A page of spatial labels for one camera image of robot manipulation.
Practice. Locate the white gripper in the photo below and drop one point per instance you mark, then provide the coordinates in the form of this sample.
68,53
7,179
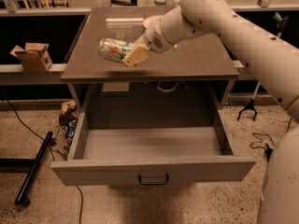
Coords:
153,36

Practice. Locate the white green 7up can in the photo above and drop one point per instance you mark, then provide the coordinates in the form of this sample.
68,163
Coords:
114,50

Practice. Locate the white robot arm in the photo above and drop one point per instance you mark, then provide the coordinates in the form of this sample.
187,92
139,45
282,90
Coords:
273,62

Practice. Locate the grey open top drawer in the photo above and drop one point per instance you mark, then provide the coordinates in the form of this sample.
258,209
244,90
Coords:
150,133

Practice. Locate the grey cabinet counter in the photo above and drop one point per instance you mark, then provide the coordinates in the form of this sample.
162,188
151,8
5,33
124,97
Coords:
201,59

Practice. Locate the brown cardboard box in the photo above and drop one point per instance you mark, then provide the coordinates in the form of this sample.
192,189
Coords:
34,58

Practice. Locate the black table leg bar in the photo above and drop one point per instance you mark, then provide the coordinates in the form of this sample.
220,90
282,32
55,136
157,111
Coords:
28,181

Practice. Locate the wire basket with snacks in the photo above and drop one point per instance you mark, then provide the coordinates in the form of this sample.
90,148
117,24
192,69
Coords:
68,120

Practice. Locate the black drawer handle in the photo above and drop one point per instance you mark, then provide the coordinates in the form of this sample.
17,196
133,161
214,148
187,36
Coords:
152,181

